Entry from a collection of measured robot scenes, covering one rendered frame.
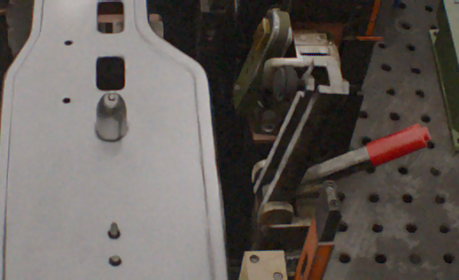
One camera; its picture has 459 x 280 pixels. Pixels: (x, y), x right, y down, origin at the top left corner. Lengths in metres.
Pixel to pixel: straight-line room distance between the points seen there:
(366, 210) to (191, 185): 0.44
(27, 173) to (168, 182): 0.14
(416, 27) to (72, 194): 0.82
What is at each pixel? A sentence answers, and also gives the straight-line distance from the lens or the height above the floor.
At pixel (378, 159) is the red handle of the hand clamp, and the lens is 0.83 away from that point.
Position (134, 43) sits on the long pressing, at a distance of 1.06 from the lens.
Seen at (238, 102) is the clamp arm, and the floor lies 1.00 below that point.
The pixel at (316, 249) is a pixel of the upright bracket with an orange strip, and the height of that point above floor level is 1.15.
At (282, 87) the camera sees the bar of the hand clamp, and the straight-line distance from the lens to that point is 0.74.
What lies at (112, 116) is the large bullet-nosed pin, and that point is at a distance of 0.94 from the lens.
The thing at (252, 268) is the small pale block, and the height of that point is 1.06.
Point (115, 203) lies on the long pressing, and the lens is 0.92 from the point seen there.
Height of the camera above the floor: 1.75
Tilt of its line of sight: 51 degrees down
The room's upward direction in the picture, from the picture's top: 9 degrees clockwise
